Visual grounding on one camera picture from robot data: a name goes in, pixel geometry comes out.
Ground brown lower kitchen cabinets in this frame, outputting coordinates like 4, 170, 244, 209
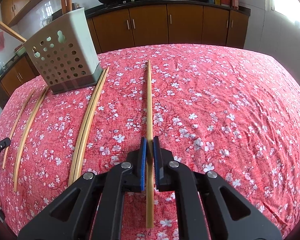
0, 1, 250, 95

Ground bamboo chopstick group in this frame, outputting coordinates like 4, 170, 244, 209
13, 87, 49, 192
72, 67, 111, 183
0, 21, 27, 43
2, 89, 35, 170
67, 68, 107, 186

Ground red floral tablecloth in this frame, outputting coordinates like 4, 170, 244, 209
0, 44, 300, 236

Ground perforated beige utensil holder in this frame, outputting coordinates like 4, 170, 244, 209
23, 8, 102, 94

